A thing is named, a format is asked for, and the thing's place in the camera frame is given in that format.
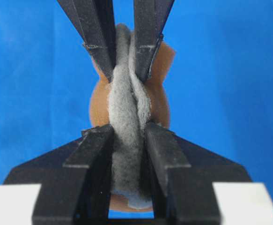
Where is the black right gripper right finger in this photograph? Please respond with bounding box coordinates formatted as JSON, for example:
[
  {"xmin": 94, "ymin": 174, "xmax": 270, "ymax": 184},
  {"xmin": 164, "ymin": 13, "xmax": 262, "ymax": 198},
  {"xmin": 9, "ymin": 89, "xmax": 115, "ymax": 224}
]
[{"xmin": 144, "ymin": 122, "xmax": 273, "ymax": 225}]

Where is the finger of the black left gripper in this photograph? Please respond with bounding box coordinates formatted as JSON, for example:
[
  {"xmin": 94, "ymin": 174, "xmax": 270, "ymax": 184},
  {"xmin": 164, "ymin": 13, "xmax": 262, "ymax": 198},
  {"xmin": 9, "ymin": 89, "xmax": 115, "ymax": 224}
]
[
  {"xmin": 58, "ymin": 0, "xmax": 116, "ymax": 82},
  {"xmin": 133, "ymin": 0, "xmax": 174, "ymax": 82}
]

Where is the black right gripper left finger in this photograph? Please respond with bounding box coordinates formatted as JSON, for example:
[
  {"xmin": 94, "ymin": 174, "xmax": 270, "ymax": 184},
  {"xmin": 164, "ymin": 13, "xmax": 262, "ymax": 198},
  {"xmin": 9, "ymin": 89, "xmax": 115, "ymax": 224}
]
[{"xmin": 0, "ymin": 125, "xmax": 114, "ymax": 225}]

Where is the grey and orange sponge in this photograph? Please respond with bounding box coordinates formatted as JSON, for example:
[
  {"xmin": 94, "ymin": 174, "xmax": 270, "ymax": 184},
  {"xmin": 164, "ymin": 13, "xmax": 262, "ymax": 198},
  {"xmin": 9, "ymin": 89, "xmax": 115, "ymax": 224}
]
[{"xmin": 89, "ymin": 24, "xmax": 175, "ymax": 212}]

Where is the blue table cloth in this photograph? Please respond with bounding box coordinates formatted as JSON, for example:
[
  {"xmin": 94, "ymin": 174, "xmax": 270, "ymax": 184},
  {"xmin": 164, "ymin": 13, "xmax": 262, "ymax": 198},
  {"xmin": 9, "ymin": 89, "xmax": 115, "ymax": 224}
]
[{"xmin": 0, "ymin": 0, "xmax": 273, "ymax": 225}]

